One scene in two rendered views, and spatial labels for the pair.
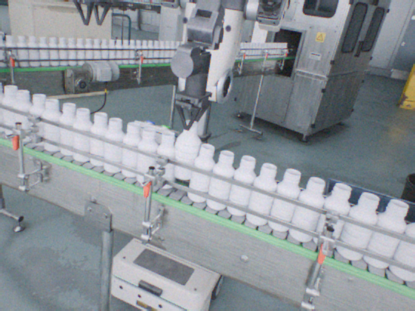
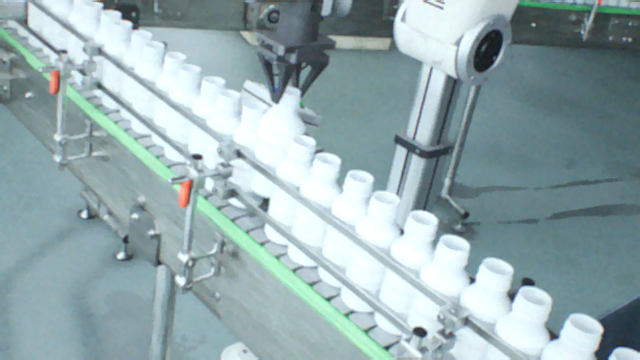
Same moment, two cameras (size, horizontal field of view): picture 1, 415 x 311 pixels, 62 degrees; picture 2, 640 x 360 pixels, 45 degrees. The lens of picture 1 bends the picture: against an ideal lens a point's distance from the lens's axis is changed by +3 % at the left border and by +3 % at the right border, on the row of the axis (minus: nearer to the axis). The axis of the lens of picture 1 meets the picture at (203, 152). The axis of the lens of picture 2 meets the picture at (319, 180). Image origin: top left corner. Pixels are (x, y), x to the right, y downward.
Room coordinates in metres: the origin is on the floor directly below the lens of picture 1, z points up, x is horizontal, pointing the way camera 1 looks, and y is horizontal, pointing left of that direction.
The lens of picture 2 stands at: (-0.06, -0.46, 1.61)
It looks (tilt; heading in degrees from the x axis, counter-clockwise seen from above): 27 degrees down; 25
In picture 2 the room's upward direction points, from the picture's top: 11 degrees clockwise
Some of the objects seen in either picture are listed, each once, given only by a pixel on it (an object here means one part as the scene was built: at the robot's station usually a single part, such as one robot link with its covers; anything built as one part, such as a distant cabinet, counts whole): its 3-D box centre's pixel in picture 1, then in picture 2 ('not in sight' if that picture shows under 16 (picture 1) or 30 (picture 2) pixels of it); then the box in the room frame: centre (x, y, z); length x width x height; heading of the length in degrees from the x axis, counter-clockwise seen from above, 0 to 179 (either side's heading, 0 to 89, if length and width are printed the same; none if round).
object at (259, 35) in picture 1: (259, 32); not in sight; (4.80, -0.49, 1.22); 0.23 x 0.04 x 0.32; 53
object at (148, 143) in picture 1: (147, 155); (224, 141); (0.90, 0.16, 1.08); 0.06 x 0.06 x 0.17
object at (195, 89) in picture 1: (196, 86); (299, 23); (0.87, 0.05, 1.32); 0.10 x 0.07 x 0.07; 160
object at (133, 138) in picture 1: (133, 149); (208, 126); (0.93, 0.21, 1.08); 0.06 x 0.06 x 0.17
